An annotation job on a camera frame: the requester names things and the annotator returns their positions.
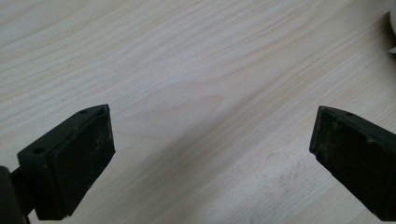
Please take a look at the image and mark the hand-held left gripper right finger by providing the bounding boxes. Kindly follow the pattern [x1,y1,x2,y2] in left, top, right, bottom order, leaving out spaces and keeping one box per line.
[308,105,396,222]

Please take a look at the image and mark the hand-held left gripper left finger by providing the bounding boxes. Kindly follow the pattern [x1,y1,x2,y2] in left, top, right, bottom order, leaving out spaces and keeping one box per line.
[10,104,117,221]

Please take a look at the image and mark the white object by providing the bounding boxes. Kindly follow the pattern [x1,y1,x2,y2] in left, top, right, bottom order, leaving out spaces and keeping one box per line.
[388,9,396,55]

